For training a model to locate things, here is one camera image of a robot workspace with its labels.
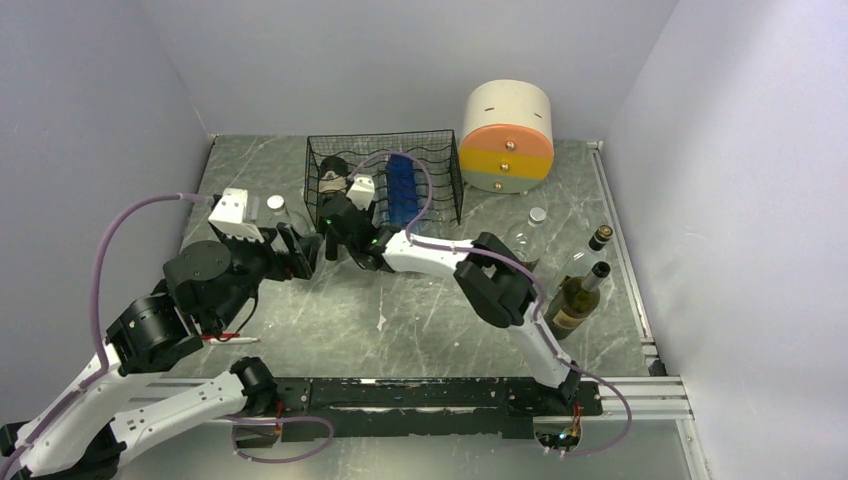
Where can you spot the dark green wine bottle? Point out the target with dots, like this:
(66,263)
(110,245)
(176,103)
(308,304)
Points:
(333,173)

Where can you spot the white pen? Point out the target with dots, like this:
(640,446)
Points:
(233,341)

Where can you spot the round clear bottle silver cap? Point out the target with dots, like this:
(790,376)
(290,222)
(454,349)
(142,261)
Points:
(525,239)

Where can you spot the red pen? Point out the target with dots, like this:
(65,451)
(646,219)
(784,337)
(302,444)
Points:
(225,337)

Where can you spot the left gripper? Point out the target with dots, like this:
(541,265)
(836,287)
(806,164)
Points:
(299,260)

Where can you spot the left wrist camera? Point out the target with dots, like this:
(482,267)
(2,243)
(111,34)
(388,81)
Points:
(235,214)

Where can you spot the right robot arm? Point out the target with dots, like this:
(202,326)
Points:
(501,291)

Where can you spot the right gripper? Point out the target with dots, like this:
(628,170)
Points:
(322,226)

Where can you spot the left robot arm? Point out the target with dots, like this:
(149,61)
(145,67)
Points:
(91,432)

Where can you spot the clear bottle white cap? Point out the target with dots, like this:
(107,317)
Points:
(282,212)

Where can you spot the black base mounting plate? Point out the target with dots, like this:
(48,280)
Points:
(384,408)

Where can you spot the green wine bottle label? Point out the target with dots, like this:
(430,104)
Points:
(575,300)

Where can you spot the blue square bottle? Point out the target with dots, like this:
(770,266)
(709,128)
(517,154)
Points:
(402,191)

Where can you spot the clear bottle gold top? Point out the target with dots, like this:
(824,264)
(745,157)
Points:
(586,253)

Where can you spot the black wire wine rack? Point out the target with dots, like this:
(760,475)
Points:
(435,157)

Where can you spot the round cream drawer cabinet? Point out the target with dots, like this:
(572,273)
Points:
(507,144)

